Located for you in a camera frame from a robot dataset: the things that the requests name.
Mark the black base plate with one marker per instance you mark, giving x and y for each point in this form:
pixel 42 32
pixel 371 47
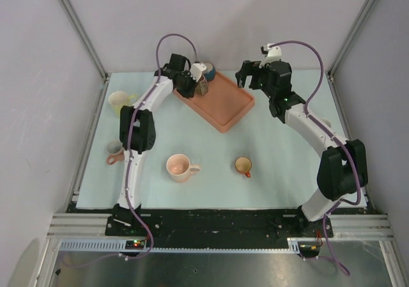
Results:
pixel 218 229

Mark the small orange mug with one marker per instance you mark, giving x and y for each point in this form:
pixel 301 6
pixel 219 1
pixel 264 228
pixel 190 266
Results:
pixel 243 166

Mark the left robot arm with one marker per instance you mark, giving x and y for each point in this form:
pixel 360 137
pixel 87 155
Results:
pixel 138 134

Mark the yellow faceted mug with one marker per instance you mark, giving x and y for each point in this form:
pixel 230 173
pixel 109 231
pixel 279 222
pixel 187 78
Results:
pixel 118 99

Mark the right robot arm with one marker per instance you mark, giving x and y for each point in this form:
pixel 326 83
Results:
pixel 343 166

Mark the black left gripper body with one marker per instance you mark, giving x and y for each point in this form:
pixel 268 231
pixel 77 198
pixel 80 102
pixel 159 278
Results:
pixel 186 85

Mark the large peach mug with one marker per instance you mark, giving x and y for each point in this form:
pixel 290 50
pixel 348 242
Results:
pixel 180 169

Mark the pink mug with handle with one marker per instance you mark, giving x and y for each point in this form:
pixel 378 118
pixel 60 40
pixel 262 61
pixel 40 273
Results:
pixel 115 151

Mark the salmon plastic tray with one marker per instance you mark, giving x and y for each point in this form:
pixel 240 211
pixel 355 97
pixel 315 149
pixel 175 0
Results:
pixel 224 105

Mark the dark blue mug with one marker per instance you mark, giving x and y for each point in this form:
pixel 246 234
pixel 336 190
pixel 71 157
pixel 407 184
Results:
pixel 210 72

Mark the brown striped mug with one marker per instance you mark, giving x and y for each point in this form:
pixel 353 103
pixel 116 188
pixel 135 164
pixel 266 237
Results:
pixel 202 86

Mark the grey-blue patterned mug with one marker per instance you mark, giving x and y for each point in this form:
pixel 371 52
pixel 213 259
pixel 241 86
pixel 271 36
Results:
pixel 326 122

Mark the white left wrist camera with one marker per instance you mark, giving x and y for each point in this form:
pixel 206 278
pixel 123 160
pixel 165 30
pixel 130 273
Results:
pixel 196 70

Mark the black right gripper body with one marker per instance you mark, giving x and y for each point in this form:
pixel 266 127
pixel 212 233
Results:
pixel 259 80

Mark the aluminium frame rail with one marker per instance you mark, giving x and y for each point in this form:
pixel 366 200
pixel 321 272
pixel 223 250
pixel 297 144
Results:
pixel 78 225

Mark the grey slotted cable duct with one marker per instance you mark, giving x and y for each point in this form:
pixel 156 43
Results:
pixel 93 245

